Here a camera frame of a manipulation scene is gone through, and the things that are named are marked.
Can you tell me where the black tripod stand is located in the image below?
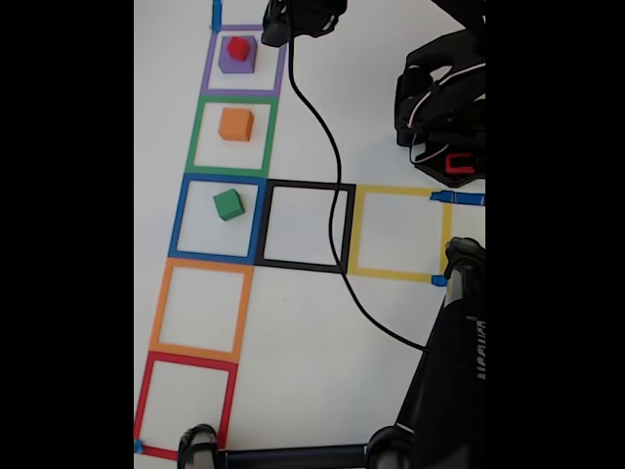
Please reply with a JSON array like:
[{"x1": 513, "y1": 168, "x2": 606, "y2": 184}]
[{"x1": 177, "y1": 236, "x2": 486, "y2": 469}]

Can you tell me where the yellow square frame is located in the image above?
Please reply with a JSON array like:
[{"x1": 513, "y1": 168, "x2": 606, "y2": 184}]
[{"x1": 347, "y1": 184, "x2": 453, "y2": 284}]

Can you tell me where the black square frame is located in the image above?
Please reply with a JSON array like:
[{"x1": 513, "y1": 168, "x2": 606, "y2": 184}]
[{"x1": 253, "y1": 178, "x2": 356, "y2": 275}]

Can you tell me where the red square frame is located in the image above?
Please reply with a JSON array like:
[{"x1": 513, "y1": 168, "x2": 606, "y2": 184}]
[{"x1": 134, "y1": 350, "x2": 239, "y2": 461}]

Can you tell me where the orange square frame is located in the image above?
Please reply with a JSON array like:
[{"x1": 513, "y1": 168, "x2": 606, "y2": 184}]
[{"x1": 149, "y1": 257, "x2": 256, "y2": 363}]

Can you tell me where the blue square frame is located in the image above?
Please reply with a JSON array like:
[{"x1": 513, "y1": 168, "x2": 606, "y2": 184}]
[{"x1": 168, "y1": 173, "x2": 269, "y2": 267}]

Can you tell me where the small red cube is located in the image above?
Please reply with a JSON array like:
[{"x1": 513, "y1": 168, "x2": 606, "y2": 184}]
[{"x1": 227, "y1": 35, "x2": 250, "y2": 62}]

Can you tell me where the green square frame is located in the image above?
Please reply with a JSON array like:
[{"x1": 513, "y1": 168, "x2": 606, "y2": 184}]
[{"x1": 185, "y1": 95, "x2": 279, "y2": 178}]

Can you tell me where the green square block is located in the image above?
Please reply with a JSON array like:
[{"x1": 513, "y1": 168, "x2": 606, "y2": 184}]
[{"x1": 213, "y1": 189, "x2": 245, "y2": 222}]

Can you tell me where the purple square frame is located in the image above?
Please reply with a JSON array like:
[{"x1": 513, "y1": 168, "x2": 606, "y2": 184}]
[{"x1": 199, "y1": 23, "x2": 289, "y2": 99}]

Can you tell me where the orange square block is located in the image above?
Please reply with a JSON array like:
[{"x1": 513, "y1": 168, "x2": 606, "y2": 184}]
[{"x1": 218, "y1": 107, "x2": 256, "y2": 143}]

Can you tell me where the large purple square block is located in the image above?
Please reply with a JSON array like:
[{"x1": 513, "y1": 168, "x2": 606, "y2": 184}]
[{"x1": 218, "y1": 33, "x2": 259, "y2": 74}]

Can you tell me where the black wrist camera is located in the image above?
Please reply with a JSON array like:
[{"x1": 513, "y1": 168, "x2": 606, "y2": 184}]
[{"x1": 261, "y1": 0, "x2": 293, "y2": 48}]

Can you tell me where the black camera cable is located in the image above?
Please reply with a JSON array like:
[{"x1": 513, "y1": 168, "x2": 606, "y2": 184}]
[{"x1": 285, "y1": 14, "x2": 432, "y2": 353}]

